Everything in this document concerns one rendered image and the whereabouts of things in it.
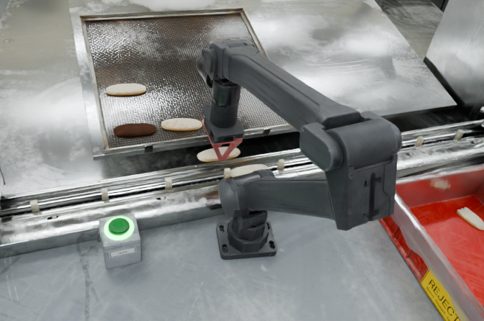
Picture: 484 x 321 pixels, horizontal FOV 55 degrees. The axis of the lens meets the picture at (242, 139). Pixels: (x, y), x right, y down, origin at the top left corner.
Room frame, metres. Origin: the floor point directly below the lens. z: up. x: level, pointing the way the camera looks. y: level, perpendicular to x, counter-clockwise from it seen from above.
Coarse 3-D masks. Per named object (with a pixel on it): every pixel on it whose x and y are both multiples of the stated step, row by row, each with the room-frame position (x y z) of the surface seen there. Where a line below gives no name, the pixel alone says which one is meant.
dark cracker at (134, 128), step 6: (120, 126) 0.83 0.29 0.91; (126, 126) 0.83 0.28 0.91; (132, 126) 0.84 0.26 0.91; (138, 126) 0.84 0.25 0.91; (144, 126) 0.84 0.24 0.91; (150, 126) 0.85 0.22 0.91; (114, 132) 0.81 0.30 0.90; (120, 132) 0.81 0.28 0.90; (126, 132) 0.82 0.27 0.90; (132, 132) 0.82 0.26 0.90; (138, 132) 0.82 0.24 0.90; (144, 132) 0.83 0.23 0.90; (150, 132) 0.83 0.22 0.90
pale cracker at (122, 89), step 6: (120, 84) 0.96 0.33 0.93; (126, 84) 0.97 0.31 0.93; (132, 84) 0.97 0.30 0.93; (138, 84) 0.98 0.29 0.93; (108, 90) 0.94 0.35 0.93; (114, 90) 0.94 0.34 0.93; (120, 90) 0.94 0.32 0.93; (126, 90) 0.95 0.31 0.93; (132, 90) 0.95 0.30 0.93; (138, 90) 0.96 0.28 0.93; (144, 90) 0.97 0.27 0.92
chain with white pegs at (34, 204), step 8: (456, 136) 1.08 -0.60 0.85; (464, 136) 1.10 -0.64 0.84; (416, 144) 1.02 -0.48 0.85; (424, 144) 1.03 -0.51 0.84; (280, 160) 0.84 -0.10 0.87; (272, 168) 0.84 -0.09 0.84; (280, 168) 0.83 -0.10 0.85; (224, 176) 0.78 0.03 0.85; (168, 184) 0.71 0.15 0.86; (184, 184) 0.74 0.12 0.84; (192, 184) 0.75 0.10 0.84; (104, 192) 0.65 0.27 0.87; (136, 192) 0.69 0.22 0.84; (144, 192) 0.70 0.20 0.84; (32, 200) 0.60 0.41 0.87; (88, 200) 0.65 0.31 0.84; (96, 200) 0.65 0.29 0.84; (32, 208) 0.59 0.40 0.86; (40, 208) 0.61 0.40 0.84; (48, 208) 0.62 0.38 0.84; (8, 216) 0.58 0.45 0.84
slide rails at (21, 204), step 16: (464, 128) 1.12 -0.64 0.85; (480, 128) 1.14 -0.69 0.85; (432, 144) 1.02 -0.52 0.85; (272, 160) 0.86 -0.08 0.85; (288, 160) 0.87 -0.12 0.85; (304, 160) 0.88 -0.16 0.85; (176, 176) 0.75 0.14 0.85; (192, 176) 0.76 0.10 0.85; (208, 176) 0.77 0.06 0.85; (80, 192) 0.66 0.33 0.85; (96, 192) 0.67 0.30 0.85; (112, 192) 0.68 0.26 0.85; (160, 192) 0.70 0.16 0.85; (16, 208) 0.59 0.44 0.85; (64, 208) 0.61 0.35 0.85
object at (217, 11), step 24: (96, 24) 1.19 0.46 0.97; (120, 24) 1.21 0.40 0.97; (144, 24) 1.23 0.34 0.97; (168, 24) 1.26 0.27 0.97; (216, 24) 1.31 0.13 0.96; (144, 48) 1.13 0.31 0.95; (168, 48) 1.15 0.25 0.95; (192, 48) 1.18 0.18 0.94; (96, 72) 1.00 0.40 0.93; (144, 72) 1.04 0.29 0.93; (96, 96) 0.91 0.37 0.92; (168, 96) 0.97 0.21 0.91; (144, 120) 0.87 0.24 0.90; (264, 120) 0.96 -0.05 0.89; (144, 144) 0.80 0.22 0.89; (168, 144) 0.81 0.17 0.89
